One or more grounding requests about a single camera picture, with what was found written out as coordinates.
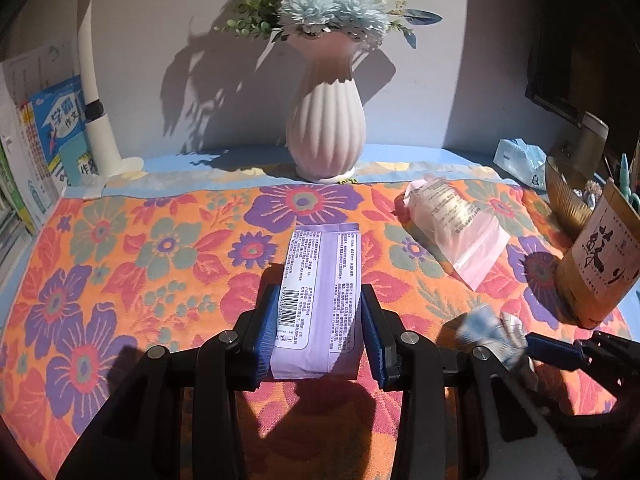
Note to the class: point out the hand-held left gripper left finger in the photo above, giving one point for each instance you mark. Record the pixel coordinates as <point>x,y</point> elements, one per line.
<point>266,340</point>

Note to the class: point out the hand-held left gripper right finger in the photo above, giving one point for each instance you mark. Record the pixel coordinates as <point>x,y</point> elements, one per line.
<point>375,340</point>

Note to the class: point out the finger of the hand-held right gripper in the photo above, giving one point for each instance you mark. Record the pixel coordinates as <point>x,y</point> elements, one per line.
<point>555,351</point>

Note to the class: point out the white-blue wrapper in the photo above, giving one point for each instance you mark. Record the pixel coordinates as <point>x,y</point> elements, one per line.
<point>485,327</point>

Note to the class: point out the purple tissue packet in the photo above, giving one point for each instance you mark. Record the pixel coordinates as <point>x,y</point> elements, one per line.
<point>320,285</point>

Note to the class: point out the pink tissue packet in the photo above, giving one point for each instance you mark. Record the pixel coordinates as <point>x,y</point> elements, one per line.
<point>460,230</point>

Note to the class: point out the brown cylindrical box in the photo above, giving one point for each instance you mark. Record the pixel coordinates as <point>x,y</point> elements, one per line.
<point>595,270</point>

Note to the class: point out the floral printed mat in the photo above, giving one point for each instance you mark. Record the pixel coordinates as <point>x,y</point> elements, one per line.
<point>150,260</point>

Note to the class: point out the gold ribbed container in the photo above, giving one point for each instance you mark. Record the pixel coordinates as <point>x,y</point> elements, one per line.
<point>565,195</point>

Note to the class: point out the blue white tissue pack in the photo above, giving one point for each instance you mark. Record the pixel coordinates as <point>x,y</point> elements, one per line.
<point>520,158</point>

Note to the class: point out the silver metal cylinder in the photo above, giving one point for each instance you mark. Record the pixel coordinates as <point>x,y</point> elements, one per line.
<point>594,135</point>

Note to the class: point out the white ribbed vase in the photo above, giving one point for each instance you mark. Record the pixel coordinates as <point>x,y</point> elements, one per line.
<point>325,125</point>

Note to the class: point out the small teal book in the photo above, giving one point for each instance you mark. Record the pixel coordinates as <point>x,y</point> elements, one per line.
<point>80,160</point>

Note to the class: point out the white desk lamp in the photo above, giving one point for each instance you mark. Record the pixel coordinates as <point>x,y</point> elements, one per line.
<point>102,135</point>

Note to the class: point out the row of upright books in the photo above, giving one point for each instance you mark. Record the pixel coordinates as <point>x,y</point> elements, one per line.
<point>9,195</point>

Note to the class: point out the blue cartoon book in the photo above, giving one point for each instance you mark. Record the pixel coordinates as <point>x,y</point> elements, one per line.
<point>57,120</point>

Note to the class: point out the dark screen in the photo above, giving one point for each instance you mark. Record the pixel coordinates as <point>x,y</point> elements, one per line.
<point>575,35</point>

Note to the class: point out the artificial flower bouquet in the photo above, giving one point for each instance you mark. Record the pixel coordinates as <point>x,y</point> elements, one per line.
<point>310,7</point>

